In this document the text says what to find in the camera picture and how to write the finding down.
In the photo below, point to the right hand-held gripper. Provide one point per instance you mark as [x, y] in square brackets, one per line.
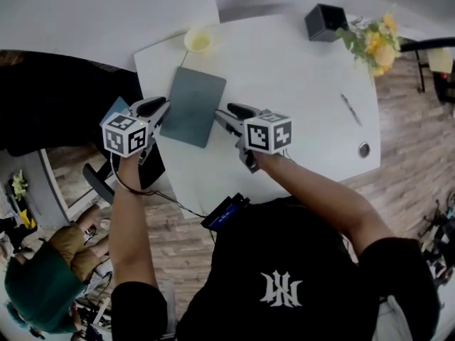
[266, 133]

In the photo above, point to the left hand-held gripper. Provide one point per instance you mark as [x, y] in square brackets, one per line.
[122, 133]

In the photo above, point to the grey-green notebook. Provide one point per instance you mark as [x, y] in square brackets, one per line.
[193, 105]

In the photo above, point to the silver pen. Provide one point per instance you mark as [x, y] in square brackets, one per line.
[351, 110]

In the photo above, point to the black square pen holder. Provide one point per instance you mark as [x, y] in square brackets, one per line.
[325, 23]

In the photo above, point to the person's right forearm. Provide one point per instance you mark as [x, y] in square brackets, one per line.
[320, 201]

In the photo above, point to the person's left forearm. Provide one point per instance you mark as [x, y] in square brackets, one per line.
[131, 233]

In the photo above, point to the black office chair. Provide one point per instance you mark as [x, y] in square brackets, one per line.
[53, 101]

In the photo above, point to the blue folder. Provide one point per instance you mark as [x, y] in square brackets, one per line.
[119, 107]

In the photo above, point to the black wristband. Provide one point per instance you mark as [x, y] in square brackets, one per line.
[124, 187]

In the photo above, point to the black box with blue screen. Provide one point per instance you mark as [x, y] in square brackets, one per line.
[225, 213]

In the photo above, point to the person's black printed t-shirt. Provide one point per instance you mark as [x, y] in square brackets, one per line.
[284, 261]

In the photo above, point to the small pale flower bunch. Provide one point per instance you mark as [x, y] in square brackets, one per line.
[19, 185]

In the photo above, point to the yellow flower bouquet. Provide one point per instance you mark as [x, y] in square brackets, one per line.
[377, 44]

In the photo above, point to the small yellow object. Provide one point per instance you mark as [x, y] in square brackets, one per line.
[26, 219]

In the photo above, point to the cream coloured container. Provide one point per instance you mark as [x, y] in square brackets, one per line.
[439, 59]

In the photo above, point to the pile of assorted clutter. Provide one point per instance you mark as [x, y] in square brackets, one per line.
[96, 311]

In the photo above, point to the pile of black equipment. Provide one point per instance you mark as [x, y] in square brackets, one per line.
[439, 233]

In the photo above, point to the white waist pouch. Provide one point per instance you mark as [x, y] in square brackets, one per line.
[401, 318]

